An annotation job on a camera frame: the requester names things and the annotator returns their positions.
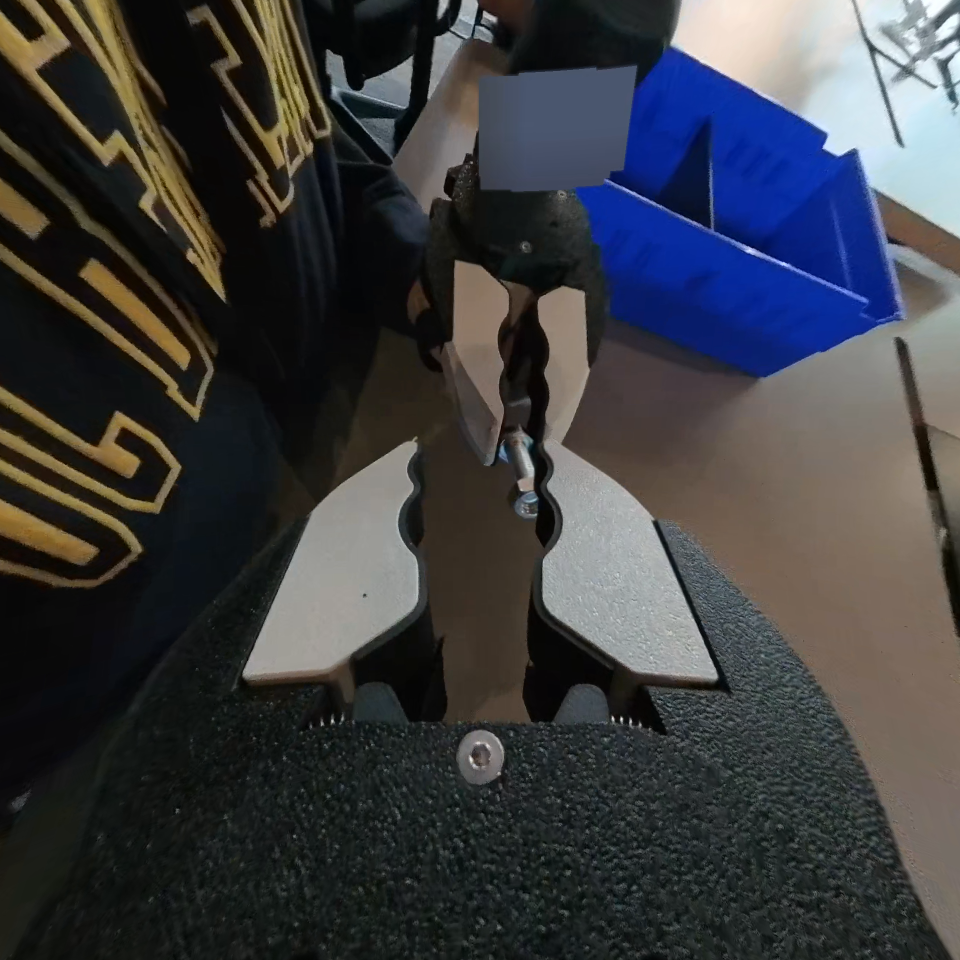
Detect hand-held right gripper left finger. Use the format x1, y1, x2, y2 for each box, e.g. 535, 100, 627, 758
241, 440, 430, 706

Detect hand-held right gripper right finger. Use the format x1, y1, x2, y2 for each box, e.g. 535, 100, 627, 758
532, 440, 723, 706

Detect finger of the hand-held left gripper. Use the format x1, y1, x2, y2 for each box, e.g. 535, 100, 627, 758
441, 258, 517, 468
521, 287, 590, 445

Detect silver bolt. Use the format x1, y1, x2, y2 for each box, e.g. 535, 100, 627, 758
496, 426, 541, 520

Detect blue plastic bin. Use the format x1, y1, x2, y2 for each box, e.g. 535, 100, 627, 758
573, 45, 906, 378

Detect person's left forearm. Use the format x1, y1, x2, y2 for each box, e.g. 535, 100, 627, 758
330, 135, 436, 339

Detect black tripod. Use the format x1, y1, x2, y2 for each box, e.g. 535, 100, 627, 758
851, 0, 960, 147

